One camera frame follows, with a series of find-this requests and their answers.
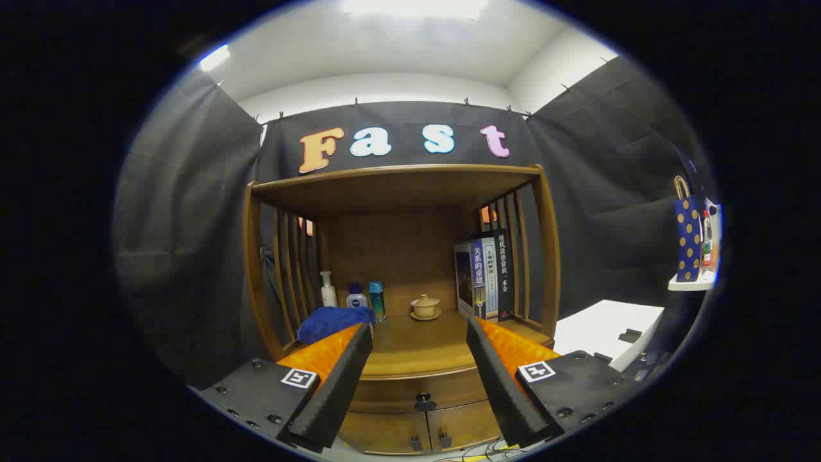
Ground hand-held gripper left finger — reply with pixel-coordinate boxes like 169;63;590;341
186;322;374;454

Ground beige lidded teacup with saucer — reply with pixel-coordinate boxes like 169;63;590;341
410;294;443;321

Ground blue dotted gift bag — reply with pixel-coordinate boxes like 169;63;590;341
672;175;705;283

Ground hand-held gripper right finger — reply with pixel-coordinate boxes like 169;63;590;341
466;316;642;449

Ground blue towel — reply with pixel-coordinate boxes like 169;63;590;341
297;306;376;345

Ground wooden cabinet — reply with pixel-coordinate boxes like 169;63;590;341
242;164;563;456

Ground clear blue bottle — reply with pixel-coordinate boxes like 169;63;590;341
369;280;387;323

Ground wooden countertop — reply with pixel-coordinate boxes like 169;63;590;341
282;311;555;381

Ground bottle with red label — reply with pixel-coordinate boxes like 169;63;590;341
701;210;715;270

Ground white table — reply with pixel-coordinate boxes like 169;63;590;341
553;300;665;373

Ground black cables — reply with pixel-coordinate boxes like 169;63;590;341
449;436;527;462

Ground wooden cabinet door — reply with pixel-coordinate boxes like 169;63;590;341
338;411;432;455
427;399;502;453

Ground book with blue spine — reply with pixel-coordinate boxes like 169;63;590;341
453;239;486;320

